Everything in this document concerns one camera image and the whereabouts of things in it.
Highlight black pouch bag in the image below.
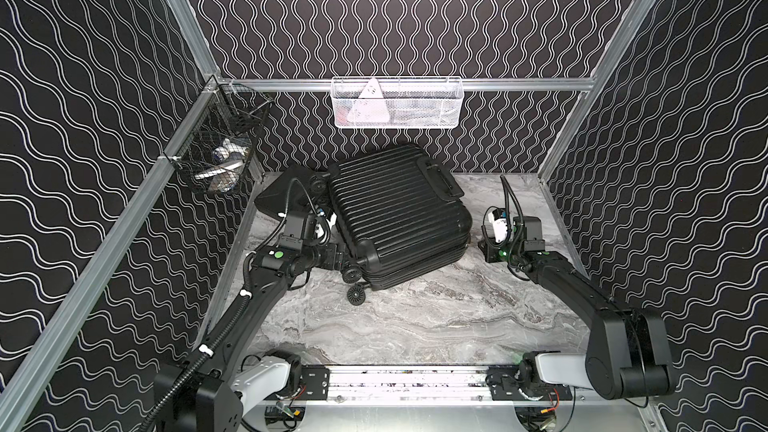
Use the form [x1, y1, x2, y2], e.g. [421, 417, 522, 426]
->
[254, 164, 330, 220]

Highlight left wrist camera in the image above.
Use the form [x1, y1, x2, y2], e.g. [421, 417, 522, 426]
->
[279, 211, 317, 250]

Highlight silver items in basket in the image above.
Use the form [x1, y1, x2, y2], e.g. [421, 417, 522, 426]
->
[194, 138, 251, 193]

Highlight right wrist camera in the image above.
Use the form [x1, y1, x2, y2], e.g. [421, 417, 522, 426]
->
[515, 216, 546, 252]

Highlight black hard-shell suitcase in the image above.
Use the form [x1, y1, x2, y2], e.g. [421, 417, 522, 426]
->
[327, 144, 472, 306]

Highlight clear plastic wall basket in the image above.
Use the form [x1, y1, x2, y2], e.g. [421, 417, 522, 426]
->
[330, 76, 465, 129]

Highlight black wire basket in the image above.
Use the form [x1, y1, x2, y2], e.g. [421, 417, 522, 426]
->
[170, 81, 276, 196]

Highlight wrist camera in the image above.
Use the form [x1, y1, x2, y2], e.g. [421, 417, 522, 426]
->
[515, 216, 546, 252]
[279, 211, 317, 250]

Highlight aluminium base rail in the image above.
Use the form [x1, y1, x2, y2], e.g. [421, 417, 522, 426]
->
[287, 365, 604, 407]

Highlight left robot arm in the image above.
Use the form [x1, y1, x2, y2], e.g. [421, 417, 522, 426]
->
[139, 238, 348, 431]

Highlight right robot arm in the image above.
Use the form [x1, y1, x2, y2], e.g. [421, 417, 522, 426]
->
[478, 238, 674, 400]

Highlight black corrugated cable conduit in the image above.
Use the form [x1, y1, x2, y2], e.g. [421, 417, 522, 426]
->
[137, 293, 253, 432]

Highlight white triangular card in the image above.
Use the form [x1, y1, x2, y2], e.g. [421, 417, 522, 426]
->
[346, 78, 391, 128]

